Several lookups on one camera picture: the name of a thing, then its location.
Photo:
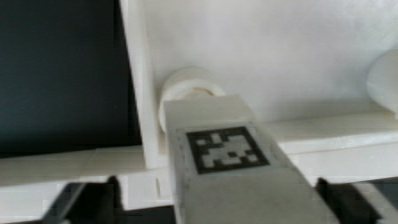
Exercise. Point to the white square table top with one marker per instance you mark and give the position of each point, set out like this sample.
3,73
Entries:
287,49

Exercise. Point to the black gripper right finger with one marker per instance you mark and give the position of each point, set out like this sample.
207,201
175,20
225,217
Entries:
364,201

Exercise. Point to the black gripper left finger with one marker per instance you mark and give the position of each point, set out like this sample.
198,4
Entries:
88,203

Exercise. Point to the white table leg with tag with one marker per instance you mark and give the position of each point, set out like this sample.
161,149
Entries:
237,183

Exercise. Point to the white L-shaped obstacle wall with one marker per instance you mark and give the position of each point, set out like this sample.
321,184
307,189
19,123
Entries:
37,175

